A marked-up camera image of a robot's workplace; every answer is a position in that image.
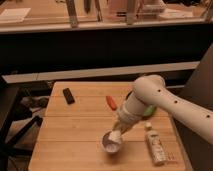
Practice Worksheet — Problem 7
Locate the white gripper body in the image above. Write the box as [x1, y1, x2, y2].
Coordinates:
[113, 93, 147, 133]

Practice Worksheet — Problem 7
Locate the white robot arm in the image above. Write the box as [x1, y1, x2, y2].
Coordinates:
[114, 75, 213, 145]

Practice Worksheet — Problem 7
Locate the dark chair at right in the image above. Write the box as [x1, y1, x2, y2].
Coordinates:
[175, 43, 213, 171]

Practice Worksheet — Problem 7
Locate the white lotion bottle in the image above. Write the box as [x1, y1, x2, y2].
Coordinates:
[145, 122, 166, 166]

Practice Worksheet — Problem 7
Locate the wooden table board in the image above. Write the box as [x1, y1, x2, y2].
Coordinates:
[28, 82, 186, 171]

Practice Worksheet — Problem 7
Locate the black rectangular block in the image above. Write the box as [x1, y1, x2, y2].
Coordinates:
[63, 88, 75, 104]

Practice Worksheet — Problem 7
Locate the green bowl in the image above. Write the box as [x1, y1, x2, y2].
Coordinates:
[125, 90, 158, 118]

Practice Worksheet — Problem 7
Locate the white sponge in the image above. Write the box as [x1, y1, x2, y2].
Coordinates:
[109, 130, 122, 144]

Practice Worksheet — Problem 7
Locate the black stand at left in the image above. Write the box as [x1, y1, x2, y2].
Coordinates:
[0, 75, 43, 171]

